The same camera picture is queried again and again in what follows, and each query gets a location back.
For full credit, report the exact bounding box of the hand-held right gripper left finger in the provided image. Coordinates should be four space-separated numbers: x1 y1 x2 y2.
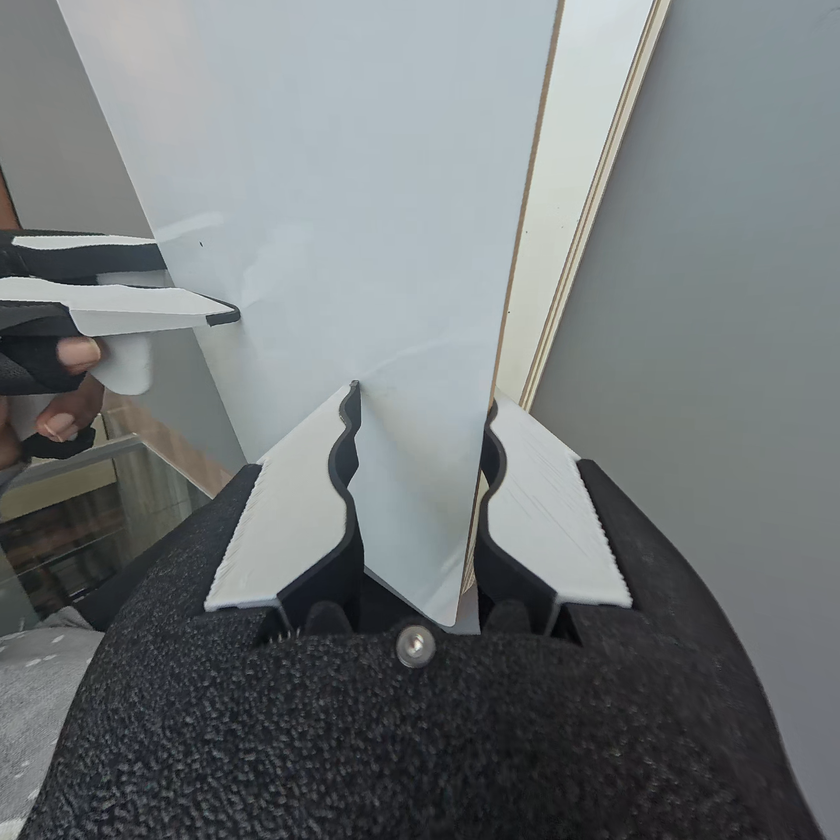
203 381 365 642

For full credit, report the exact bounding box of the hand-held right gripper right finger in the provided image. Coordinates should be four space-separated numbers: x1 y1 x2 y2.
474 390 634 641

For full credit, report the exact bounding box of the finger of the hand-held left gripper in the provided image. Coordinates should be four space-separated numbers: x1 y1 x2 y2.
0 276 240 397
12 233 169 286

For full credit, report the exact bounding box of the white rounded board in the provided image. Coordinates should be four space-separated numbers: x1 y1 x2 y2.
56 0 567 636

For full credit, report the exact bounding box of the stack of white boards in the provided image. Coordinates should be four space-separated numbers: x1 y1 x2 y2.
456 0 673 636

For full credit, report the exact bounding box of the person's left hand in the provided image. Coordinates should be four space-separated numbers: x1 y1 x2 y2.
0 335 107 469

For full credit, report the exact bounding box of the glass railing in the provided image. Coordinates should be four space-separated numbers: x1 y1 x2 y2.
0 430 217 631

